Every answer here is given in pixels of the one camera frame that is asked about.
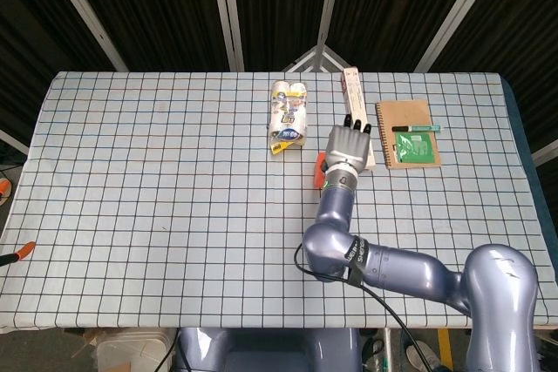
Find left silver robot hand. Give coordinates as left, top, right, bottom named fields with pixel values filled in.
left=0, top=179, right=37, bottom=267

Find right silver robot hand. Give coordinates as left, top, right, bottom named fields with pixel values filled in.
left=320, top=113, right=372, bottom=175

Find orange foam cube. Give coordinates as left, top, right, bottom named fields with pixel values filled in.
left=312, top=152, right=328, bottom=188

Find long white cardboard box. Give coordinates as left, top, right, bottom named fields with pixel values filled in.
left=340, top=66, right=377, bottom=171

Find green sachet packet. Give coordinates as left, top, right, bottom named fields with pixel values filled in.
left=394, top=132, right=436, bottom=164

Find brown spiral notebook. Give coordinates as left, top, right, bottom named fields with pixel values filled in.
left=375, top=99, right=443, bottom=171

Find green marker pen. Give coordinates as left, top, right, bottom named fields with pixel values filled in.
left=391, top=124, right=441, bottom=133

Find white plastic bin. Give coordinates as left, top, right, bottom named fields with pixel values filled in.
left=96, top=330, right=175, bottom=372

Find checked light blue tablecloth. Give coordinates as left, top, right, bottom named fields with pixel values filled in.
left=0, top=70, right=558, bottom=332

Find dark blue table cover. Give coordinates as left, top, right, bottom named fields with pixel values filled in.
left=500, top=77, right=557, bottom=233

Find white metal table leg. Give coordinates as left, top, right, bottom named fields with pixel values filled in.
left=383, top=327, right=393, bottom=372

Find white shoe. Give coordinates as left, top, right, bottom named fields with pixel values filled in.
left=405, top=341, right=441, bottom=369

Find grey-blue robot torso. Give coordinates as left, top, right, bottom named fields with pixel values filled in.
left=176, top=327, right=363, bottom=372

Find triangular metal frame bracket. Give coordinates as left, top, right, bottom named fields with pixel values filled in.
left=282, top=44, right=350, bottom=72

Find white metal frame post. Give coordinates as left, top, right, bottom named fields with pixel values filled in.
left=0, top=129, right=31, bottom=156
left=39, top=0, right=130, bottom=72
left=314, top=0, right=345, bottom=71
left=208, top=0, right=245, bottom=71
left=413, top=0, right=509, bottom=72
left=531, top=139, right=558, bottom=166

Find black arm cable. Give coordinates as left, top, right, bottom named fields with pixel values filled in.
left=293, top=243, right=431, bottom=372

